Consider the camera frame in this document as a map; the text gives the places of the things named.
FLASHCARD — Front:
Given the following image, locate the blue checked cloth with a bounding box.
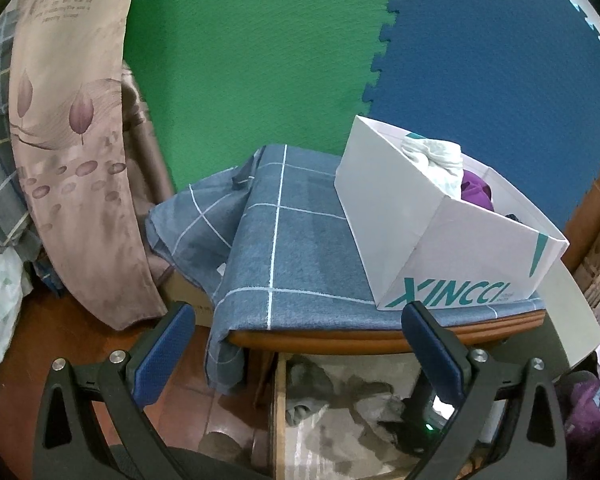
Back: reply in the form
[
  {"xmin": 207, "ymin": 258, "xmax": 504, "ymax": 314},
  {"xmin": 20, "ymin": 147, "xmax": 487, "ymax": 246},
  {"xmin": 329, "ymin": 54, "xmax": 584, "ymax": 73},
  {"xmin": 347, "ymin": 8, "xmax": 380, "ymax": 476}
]
[{"xmin": 145, "ymin": 144, "xmax": 548, "ymax": 396}]

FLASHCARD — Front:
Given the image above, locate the person's purple patterned clothing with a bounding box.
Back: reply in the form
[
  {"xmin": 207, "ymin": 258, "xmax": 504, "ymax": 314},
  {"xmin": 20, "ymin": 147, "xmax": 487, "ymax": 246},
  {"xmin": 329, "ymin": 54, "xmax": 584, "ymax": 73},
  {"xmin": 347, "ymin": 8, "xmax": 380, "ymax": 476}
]
[{"xmin": 562, "ymin": 370, "xmax": 600, "ymax": 461}]

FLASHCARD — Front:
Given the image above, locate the white patterned cloth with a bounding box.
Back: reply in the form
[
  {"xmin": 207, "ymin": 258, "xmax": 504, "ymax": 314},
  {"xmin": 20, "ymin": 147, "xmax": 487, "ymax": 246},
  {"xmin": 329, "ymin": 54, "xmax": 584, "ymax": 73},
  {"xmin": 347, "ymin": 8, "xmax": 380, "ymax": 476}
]
[{"xmin": 0, "ymin": 245, "xmax": 33, "ymax": 403}]

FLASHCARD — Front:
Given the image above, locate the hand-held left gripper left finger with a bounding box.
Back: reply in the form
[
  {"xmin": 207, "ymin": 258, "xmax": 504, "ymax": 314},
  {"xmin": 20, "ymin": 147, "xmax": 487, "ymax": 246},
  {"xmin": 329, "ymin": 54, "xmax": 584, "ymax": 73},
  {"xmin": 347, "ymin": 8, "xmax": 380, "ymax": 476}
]
[{"xmin": 32, "ymin": 301, "xmax": 197, "ymax": 480}]

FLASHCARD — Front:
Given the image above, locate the wooden drawer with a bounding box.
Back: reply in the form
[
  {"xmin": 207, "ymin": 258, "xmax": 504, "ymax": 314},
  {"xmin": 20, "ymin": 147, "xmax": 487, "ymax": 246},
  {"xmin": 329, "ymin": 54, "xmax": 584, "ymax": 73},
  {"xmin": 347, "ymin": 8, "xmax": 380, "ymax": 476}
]
[{"xmin": 272, "ymin": 352, "xmax": 481, "ymax": 480}]

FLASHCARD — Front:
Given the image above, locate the blue foam mat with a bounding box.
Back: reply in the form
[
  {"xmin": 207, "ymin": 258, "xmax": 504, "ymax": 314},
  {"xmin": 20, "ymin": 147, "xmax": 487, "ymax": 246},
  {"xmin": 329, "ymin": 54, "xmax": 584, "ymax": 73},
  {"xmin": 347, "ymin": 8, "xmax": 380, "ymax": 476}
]
[{"xmin": 367, "ymin": 0, "xmax": 600, "ymax": 233}]

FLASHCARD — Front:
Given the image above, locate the brown cardboard box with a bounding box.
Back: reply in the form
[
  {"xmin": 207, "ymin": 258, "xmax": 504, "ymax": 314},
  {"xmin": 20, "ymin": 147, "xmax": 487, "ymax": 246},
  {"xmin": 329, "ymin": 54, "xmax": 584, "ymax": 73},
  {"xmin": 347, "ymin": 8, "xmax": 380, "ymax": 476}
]
[{"xmin": 162, "ymin": 270, "xmax": 216, "ymax": 328}]

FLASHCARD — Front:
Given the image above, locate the white grey underwear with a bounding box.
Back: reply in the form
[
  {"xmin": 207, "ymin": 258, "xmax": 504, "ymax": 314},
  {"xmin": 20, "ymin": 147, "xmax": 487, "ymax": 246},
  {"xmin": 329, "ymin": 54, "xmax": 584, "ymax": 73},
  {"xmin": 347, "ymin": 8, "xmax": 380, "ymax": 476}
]
[{"xmin": 401, "ymin": 132, "xmax": 465, "ymax": 200}]

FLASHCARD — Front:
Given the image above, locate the purple underwear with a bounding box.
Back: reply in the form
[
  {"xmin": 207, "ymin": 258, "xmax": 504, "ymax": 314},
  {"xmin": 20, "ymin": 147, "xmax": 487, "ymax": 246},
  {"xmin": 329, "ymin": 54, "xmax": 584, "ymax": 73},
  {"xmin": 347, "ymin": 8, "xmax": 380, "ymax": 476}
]
[{"xmin": 459, "ymin": 169, "xmax": 495, "ymax": 212}]

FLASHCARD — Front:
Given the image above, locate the grey plaid cloth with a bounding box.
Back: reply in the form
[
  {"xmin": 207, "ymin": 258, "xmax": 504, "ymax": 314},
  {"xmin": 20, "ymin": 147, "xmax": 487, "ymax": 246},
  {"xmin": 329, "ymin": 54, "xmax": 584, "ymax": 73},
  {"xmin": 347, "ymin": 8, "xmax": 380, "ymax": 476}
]
[{"xmin": 0, "ymin": 0, "xmax": 43, "ymax": 261}]

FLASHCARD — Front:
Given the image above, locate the beige floral curtain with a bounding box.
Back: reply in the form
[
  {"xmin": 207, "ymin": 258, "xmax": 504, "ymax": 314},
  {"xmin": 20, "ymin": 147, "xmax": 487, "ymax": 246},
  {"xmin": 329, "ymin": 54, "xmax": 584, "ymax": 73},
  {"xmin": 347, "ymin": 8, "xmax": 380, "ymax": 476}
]
[{"xmin": 7, "ymin": 0, "xmax": 168, "ymax": 332}]

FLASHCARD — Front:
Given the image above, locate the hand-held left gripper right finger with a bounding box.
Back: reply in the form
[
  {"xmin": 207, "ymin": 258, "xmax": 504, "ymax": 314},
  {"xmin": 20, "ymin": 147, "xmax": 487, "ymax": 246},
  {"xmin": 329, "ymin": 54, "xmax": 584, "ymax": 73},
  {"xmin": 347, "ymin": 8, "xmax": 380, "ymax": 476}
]
[{"xmin": 401, "ymin": 301, "xmax": 566, "ymax": 480}]

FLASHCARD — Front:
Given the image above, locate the green foam mat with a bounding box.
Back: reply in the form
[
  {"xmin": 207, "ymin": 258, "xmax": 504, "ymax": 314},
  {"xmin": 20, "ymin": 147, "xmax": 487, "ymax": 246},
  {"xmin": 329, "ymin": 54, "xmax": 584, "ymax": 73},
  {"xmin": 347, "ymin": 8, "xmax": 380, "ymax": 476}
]
[{"xmin": 122, "ymin": 0, "xmax": 416, "ymax": 193}]

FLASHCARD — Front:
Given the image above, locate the wooden nightstand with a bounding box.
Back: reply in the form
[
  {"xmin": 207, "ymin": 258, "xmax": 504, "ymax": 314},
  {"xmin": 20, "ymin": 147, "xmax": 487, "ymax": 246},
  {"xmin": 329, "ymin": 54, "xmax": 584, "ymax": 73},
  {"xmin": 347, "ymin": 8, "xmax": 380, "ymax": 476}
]
[{"xmin": 227, "ymin": 305, "xmax": 548, "ymax": 411}]

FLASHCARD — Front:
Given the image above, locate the white cardboard box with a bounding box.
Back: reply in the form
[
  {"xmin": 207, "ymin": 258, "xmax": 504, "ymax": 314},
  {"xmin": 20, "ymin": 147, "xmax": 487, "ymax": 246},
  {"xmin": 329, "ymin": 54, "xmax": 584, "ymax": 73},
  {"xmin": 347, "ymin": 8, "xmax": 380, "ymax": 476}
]
[{"xmin": 334, "ymin": 115, "xmax": 571, "ymax": 312}]

